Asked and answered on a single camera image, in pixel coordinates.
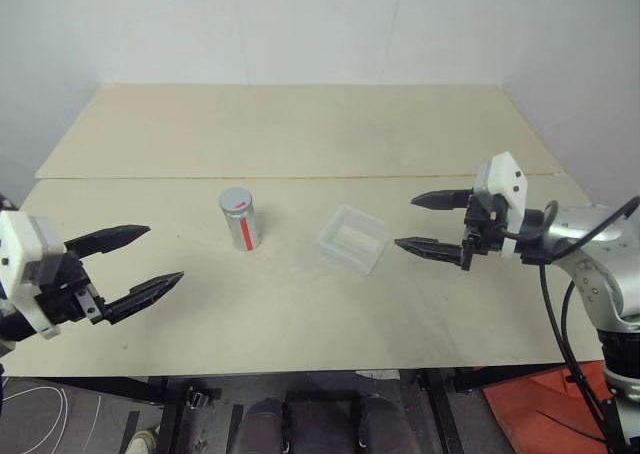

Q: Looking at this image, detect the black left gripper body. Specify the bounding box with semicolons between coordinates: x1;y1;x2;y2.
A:
34;246;107;329

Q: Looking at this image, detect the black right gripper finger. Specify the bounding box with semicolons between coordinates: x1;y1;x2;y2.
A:
393;236;467;269
410;188;476;213

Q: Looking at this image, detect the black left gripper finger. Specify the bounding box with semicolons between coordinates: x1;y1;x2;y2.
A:
101;271;185;327
64;224;152;263

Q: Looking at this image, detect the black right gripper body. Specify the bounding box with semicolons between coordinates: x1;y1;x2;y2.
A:
461;192;506;273

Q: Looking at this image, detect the clear plastic container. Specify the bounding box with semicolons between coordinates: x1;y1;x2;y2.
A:
315;203;392;277

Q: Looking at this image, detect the silver can red label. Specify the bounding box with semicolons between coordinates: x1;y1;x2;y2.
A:
218;187;265;252

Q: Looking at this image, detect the grey plastic container lid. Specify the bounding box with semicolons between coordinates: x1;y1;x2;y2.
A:
218;187;252;213

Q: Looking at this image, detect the metal caster wheel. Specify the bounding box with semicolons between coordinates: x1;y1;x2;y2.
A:
185;386;222;410

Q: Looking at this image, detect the white sneaker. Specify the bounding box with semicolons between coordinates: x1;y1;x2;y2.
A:
124;423;162;454

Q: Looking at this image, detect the dark rounded shape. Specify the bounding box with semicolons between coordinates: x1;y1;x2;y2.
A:
238;396;287;454
358;395;402;454

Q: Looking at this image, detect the orange cloth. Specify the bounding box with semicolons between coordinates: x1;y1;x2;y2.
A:
481;361;624;454

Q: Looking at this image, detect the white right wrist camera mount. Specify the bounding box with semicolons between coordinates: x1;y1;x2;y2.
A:
473;150;530;261

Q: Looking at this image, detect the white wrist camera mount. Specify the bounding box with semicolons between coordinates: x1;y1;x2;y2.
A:
0;209;65;342
473;150;530;261

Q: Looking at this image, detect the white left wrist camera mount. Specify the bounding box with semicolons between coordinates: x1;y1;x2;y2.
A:
0;209;65;342

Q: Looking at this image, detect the black table frame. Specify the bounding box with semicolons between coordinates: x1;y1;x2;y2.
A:
47;367;507;454

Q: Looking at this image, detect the white floor cable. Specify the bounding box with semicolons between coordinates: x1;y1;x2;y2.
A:
0;382;107;454

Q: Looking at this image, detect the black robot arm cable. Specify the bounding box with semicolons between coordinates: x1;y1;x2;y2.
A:
498;196;640;448
560;279;607;415

